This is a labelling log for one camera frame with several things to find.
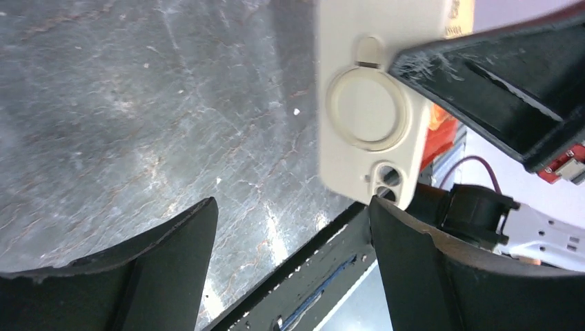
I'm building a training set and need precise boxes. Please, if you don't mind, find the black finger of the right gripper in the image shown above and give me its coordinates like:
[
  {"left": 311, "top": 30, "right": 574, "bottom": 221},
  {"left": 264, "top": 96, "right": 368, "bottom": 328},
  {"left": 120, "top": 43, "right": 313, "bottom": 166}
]
[{"left": 388, "top": 13, "right": 584, "bottom": 172}]

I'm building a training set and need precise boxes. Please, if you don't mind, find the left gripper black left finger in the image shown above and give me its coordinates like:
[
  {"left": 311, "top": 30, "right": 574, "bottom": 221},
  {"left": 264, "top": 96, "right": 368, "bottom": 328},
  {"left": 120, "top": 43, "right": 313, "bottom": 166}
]
[{"left": 1, "top": 197, "right": 218, "bottom": 330}]

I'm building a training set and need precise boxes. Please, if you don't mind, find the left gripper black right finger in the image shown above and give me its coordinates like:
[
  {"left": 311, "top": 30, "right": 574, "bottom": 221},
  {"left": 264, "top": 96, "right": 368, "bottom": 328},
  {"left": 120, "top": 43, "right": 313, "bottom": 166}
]
[{"left": 368, "top": 197, "right": 584, "bottom": 330}]

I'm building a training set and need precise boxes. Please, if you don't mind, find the beige phone case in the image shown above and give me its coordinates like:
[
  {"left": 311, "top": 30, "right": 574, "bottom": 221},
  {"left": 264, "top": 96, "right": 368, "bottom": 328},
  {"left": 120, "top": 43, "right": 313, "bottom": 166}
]
[{"left": 315, "top": 1, "right": 455, "bottom": 209}]

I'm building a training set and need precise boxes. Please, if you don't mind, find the cassava chips bag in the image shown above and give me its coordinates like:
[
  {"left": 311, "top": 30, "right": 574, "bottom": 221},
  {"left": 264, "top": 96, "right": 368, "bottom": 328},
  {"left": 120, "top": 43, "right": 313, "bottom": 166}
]
[{"left": 419, "top": 0, "right": 476, "bottom": 172}]

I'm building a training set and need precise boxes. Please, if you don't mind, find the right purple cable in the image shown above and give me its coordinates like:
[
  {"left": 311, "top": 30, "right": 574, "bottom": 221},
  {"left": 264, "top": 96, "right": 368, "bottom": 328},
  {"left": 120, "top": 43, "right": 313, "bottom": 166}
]
[{"left": 438, "top": 155, "right": 503, "bottom": 195}]

